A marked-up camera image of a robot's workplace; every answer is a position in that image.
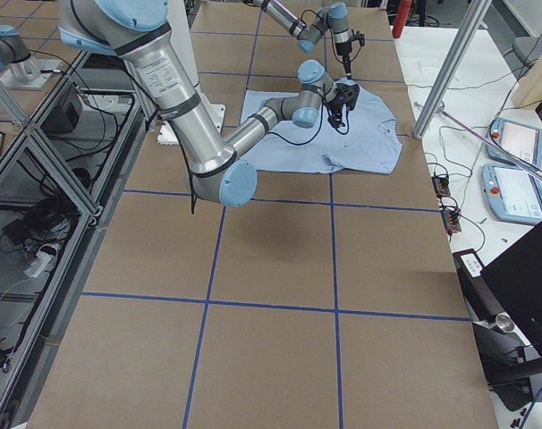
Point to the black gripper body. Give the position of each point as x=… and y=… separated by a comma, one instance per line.
x=345, y=61
x=336, y=104

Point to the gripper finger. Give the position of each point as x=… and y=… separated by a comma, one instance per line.
x=333, y=120
x=348, y=74
x=340, y=124

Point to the light blue t-shirt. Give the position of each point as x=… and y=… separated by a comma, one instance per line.
x=371, y=144

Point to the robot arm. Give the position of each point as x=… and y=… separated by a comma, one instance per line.
x=332, y=18
x=139, y=32

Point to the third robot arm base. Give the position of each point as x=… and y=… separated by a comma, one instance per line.
x=19, y=68

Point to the red fire extinguisher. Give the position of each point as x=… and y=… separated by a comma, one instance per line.
x=401, y=17

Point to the small electronics board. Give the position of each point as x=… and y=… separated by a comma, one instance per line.
x=441, y=186

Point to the teach pendant far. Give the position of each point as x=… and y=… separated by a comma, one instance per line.
x=517, y=138

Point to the teach pendant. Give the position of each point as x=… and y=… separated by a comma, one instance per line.
x=517, y=138
x=512, y=195

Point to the teach pendant near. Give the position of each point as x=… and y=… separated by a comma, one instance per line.
x=512, y=195

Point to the black monitor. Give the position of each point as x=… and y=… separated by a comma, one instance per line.
x=515, y=279

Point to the black power box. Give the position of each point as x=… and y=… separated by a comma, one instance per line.
x=65, y=114

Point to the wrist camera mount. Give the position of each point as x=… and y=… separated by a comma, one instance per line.
x=357, y=37

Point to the aluminium frame post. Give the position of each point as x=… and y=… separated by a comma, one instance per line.
x=461, y=42

